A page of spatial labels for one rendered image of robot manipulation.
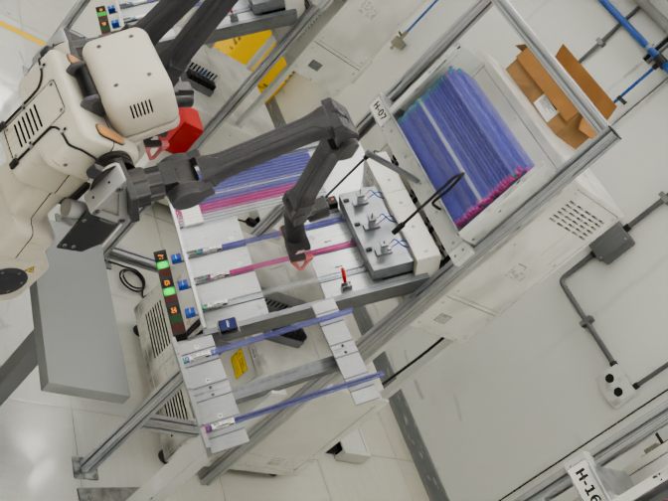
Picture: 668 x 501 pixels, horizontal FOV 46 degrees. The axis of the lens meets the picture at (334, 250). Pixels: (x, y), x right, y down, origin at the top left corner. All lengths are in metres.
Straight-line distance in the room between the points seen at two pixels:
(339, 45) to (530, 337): 1.64
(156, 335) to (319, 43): 1.44
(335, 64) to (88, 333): 1.90
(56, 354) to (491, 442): 2.39
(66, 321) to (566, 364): 2.37
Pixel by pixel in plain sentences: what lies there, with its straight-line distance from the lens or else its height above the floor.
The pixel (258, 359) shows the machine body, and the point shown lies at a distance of 2.66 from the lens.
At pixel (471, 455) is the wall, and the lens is 4.05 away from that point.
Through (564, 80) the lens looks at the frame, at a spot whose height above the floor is 1.88.
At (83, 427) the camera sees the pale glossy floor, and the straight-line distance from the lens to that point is 2.94.
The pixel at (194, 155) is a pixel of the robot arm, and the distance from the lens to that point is 1.78.
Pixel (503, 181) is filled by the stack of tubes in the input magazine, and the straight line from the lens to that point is 2.37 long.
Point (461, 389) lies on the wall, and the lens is 4.13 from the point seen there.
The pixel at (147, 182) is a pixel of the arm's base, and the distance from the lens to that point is 1.71.
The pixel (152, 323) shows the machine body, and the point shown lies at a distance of 3.20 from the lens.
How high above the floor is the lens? 2.08
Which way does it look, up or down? 24 degrees down
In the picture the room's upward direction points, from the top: 47 degrees clockwise
